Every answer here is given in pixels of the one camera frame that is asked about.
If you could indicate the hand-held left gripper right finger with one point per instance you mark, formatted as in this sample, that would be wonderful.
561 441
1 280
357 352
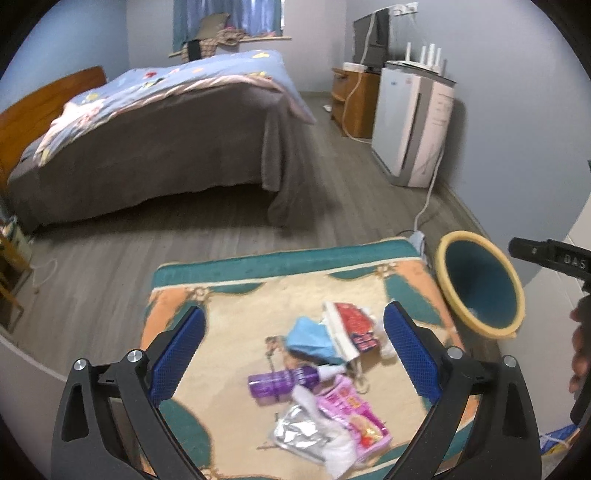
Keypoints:
411 355

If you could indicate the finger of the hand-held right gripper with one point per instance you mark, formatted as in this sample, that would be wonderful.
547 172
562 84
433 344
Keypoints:
528 251

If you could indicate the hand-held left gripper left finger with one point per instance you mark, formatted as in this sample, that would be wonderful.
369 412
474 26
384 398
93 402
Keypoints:
178 355

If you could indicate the clear plastic wrapper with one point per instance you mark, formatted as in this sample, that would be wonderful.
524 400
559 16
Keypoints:
385 341

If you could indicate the teal trash bin yellow rim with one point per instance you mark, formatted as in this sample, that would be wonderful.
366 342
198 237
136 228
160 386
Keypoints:
485 286

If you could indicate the red snack packet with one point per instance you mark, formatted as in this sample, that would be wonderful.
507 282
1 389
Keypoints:
355 325

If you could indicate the pink snack packet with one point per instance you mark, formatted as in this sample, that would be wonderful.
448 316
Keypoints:
355 410

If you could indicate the blue face mask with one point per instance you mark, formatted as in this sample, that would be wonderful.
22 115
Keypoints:
314 339

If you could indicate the purple spray bottle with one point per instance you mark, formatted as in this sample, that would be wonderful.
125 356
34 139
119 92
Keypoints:
277 383

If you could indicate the white tissue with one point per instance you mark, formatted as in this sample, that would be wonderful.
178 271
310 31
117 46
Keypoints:
341 454

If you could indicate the silver foil pouch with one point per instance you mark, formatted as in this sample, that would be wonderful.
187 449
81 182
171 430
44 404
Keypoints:
295 431

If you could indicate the person's right hand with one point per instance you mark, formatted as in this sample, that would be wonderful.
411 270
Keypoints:
582 346

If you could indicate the light blue cloth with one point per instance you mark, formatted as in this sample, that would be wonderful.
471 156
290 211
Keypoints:
417 241

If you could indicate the blue printed bag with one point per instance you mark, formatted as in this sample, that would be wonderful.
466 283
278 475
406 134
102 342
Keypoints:
558 441

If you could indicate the wooden chair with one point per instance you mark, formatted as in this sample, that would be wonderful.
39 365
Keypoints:
11 281

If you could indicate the white air purifier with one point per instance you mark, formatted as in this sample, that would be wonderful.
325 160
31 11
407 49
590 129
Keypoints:
397 124

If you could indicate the bed with grey cover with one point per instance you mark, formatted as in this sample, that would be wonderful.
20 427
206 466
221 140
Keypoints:
184 147

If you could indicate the white router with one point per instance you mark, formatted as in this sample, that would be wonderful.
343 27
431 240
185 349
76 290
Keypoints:
427 55

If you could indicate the wooden cabinet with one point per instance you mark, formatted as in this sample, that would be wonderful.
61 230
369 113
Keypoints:
358 101

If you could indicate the white power strip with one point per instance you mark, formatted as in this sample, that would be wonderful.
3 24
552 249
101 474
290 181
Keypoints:
354 67

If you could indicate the black monitor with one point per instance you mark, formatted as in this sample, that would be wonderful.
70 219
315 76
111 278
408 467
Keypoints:
374 37

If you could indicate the blue printed quilt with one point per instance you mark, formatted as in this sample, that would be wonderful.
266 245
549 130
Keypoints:
184 76

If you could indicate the black cloth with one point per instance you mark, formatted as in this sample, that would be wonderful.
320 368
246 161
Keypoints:
193 50

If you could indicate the plaid clothes pile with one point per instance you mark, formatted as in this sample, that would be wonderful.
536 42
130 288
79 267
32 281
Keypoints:
221 32

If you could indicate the blue curtain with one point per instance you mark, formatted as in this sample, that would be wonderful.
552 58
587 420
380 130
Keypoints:
184 23

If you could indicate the wooden bed frame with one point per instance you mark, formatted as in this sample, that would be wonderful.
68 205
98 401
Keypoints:
41 106

